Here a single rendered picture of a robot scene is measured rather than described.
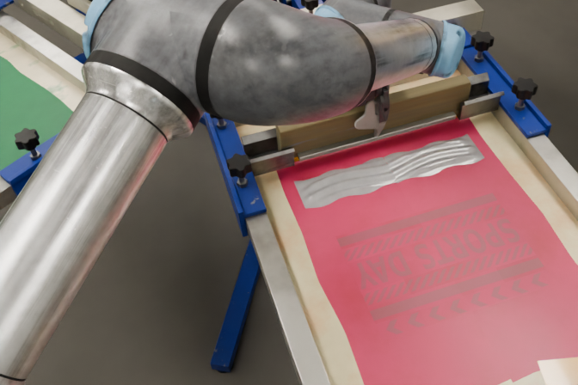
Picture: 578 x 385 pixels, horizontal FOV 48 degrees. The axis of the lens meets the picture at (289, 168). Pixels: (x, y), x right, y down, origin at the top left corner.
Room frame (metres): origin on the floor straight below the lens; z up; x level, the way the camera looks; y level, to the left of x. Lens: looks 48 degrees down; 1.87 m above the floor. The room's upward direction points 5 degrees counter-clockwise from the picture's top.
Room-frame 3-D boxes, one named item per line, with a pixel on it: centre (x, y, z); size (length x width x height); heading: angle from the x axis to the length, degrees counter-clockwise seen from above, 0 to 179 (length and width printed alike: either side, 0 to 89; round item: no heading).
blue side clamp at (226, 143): (0.85, 0.10, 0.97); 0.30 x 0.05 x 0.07; 13
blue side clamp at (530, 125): (0.97, -0.44, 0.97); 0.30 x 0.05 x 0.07; 13
